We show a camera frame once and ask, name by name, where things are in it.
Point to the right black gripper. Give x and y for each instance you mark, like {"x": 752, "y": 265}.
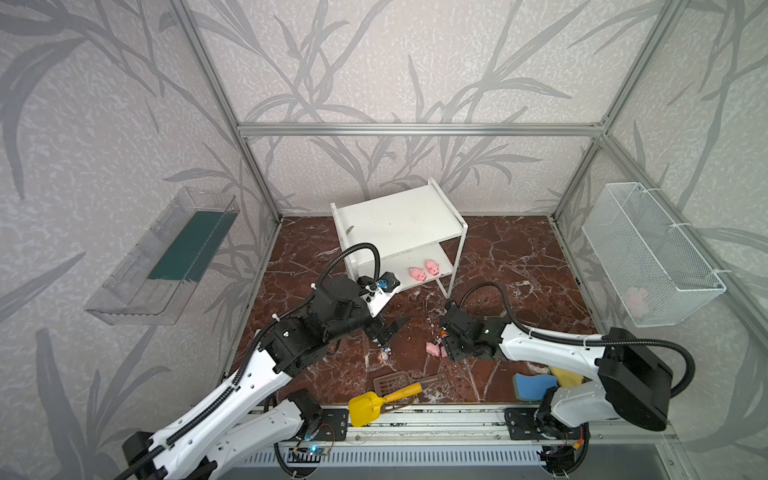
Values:
{"x": 450, "y": 328}

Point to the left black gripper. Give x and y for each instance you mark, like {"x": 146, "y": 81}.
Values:
{"x": 378, "y": 327}

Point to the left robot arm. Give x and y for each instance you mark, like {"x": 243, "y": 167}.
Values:
{"x": 216, "y": 434}

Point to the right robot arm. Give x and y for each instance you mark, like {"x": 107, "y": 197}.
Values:
{"x": 624, "y": 378}

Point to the white two-tier shelf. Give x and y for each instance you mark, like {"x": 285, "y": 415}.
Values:
{"x": 407, "y": 228}

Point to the pink pig toy pair lower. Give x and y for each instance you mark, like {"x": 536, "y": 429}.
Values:
{"x": 434, "y": 349}

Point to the brown slotted spatula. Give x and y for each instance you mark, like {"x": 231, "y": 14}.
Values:
{"x": 392, "y": 382}

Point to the yellow toy shovel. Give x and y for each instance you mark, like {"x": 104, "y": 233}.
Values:
{"x": 366, "y": 408}

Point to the blue sponge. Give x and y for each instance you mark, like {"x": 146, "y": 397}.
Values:
{"x": 533, "y": 388}

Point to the yellow sponge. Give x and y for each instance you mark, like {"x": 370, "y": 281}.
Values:
{"x": 565, "y": 378}

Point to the green circuit board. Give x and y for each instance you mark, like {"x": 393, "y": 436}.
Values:
{"x": 310, "y": 454}

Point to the pink toy in basket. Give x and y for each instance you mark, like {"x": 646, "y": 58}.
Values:
{"x": 635, "y": 300}

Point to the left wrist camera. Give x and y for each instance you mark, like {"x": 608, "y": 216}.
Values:
{"x": 377, "y": 295}

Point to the aluminium front rail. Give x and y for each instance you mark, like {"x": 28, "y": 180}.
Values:
{"x": 468, "y": 424}

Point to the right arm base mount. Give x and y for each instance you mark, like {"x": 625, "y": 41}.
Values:
{"x": 527, "y": 423}

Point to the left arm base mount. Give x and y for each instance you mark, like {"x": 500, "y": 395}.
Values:
{"x": 319, "y": 423}

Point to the white wire mesh basket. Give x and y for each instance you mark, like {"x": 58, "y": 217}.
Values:
{"x": 639, "y": 245}

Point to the clear plastic wall bin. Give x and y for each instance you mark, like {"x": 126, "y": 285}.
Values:
{"x": 156, "y": 280}

